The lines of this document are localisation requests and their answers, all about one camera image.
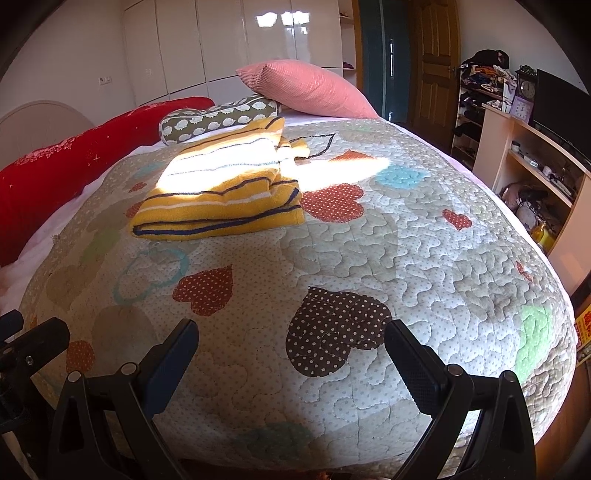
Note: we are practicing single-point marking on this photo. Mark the beige bed headboard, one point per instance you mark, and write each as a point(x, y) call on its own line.
point(41, 120)

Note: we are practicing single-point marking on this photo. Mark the white glossy wardrobe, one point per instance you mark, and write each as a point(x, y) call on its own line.
point(231, 37)

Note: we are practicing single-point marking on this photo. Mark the red embroidered blanket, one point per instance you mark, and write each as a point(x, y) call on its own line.
point(55, 170)

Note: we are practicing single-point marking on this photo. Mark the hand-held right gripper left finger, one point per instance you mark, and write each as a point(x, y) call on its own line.
point(173, 364)

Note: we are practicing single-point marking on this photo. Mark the black television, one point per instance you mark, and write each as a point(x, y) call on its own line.
point(563, 106)

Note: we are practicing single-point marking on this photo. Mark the light wooden shelf unit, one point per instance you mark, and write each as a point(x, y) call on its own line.
point(494, 138)

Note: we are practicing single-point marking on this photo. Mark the dark teal door panel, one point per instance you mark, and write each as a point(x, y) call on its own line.
point(378, 46)

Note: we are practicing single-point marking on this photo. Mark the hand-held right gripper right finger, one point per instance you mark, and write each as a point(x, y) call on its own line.
point(411, 364)

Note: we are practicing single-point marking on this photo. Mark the dark table clock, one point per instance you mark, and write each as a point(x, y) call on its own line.
point(526, 85)

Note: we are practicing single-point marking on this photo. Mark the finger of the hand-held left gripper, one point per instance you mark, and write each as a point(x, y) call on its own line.
point(9, 323)
point(41, 341)

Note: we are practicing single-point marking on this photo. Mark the yellow container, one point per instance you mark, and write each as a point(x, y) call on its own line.
point(546, 235)

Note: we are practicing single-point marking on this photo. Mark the dark open rack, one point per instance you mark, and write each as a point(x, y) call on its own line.
point(466, 129)

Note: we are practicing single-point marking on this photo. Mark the wooden door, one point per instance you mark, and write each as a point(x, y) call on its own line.
point(434, 69)

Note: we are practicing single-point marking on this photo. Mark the yellow striped knit sweater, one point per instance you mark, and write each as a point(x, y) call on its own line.
point(221, 203)

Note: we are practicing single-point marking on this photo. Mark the pink pillow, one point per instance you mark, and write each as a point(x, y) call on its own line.
point(314, 87)

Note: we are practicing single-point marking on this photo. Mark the pile of clothes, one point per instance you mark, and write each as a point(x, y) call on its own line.
point(485, 71)

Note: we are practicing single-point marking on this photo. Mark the heart patchwork quilt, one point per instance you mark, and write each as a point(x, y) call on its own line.
point(346, 240)

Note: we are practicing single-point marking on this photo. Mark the green hedgehog print bolster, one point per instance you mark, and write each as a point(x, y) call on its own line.
point(203, 122)

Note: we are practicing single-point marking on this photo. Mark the yellow and red sign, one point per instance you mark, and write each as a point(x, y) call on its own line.
point(584, 337)

